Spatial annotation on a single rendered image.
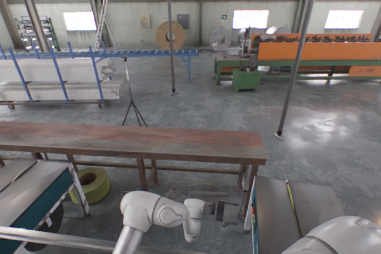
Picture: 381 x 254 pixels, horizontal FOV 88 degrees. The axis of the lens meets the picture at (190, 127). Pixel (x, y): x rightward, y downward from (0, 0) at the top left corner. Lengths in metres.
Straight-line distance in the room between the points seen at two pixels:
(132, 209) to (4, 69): 5.05
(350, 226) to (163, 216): 0.67
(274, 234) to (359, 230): 0.86
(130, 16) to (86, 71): 9.59
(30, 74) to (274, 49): 5.92
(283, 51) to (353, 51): 2.02
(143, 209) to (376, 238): 0.82
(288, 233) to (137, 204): 0.92
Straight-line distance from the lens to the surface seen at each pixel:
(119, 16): 14.28
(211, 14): 13.80
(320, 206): 1.73
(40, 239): 1.60
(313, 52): 6.88
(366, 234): 0.65
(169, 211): 0.98
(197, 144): 1.91
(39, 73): 5.36
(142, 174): 2.07
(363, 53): 7.74
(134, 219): 1.05
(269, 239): 1.43
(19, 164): 2.35
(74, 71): 4.97
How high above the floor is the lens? 1.89
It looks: 30 degrees down
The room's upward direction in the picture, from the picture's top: straight up
